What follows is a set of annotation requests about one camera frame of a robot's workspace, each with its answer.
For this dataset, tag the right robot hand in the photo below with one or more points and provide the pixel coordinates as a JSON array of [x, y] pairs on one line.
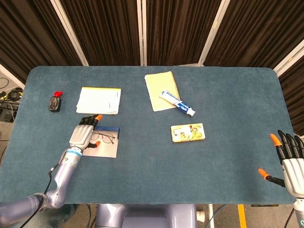
[[294, 175]]

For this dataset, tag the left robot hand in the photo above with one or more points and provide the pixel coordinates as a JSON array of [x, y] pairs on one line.
[[80, 135]]

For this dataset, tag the thin metal frame eyeglasses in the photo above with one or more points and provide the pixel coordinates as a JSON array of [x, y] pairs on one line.
[[107, 137]]

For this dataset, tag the blue folding glasses case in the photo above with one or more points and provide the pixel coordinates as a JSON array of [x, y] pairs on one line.
[[107, 150]]

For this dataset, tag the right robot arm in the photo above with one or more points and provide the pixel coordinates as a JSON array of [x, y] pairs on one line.
[[299, 213]]

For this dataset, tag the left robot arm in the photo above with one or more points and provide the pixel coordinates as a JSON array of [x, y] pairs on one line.
[[64, 173]]

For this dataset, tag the white notepad yellow edge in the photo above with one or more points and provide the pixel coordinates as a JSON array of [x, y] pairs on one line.
[[97, 101]]

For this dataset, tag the black bottle red cap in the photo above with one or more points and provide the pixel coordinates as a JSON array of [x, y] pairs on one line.
[[54, 104]]

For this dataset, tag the yellow floor tape strip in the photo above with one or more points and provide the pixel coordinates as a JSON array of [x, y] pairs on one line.
[[241, 216]]

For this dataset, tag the dark brown pleated curtain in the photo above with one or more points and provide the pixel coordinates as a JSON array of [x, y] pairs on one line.
[[178, 31], [259, 31], [294, 99], [104, 31], [28, 35]]

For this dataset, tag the black floor power box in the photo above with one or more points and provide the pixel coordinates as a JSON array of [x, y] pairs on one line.
[[7, 115]]

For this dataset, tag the blue felt table mat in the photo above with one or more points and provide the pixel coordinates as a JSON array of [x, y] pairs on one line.
[[152, 171]]

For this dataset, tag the blue denim jeans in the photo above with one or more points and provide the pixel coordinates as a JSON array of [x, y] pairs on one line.
[[59, 218]]

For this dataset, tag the yellow spiral notebook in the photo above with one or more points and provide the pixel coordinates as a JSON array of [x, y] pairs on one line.
[[159, 90]]

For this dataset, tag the white table leg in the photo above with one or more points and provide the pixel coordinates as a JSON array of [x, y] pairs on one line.
[[211, 216]]

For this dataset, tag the white blue toothpaste tube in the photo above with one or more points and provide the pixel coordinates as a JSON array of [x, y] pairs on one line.
[[177, 102]]

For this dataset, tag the grey-blue robot torso base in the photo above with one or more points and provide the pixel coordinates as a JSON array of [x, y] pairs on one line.
[[147, 216]]

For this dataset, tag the yellow printed flat box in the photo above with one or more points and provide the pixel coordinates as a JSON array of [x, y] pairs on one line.
[[187, 133]]

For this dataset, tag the black table edge bracket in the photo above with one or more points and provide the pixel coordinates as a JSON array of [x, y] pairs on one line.
[[264, 205]]

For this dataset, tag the white screen frame post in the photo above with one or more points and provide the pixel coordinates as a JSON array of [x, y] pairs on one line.
[[288, 58], [70, 33], [10, 77], [212, 33], [142, 33]]

